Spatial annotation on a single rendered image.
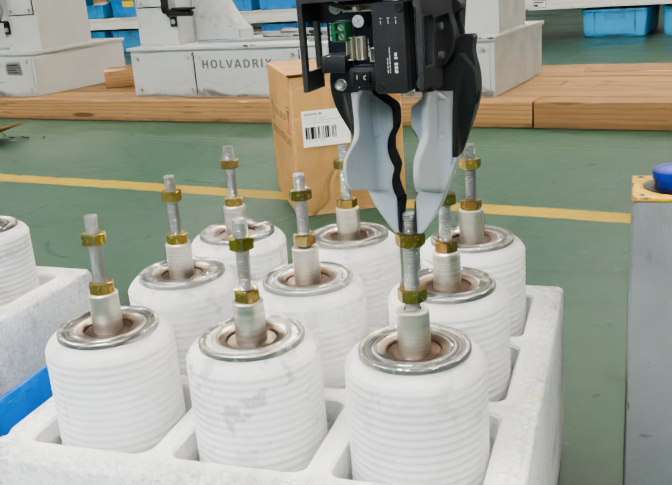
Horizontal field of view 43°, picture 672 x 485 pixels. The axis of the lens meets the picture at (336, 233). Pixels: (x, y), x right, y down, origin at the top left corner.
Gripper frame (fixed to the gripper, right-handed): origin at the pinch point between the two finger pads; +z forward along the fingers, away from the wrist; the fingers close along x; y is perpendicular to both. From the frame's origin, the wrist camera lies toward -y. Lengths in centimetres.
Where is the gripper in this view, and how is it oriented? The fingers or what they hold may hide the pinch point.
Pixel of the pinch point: (412, 208)
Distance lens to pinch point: 55.0
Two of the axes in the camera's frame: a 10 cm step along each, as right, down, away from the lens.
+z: 0.8, 9.5, 3.0
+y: -3.9, 3.0, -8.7
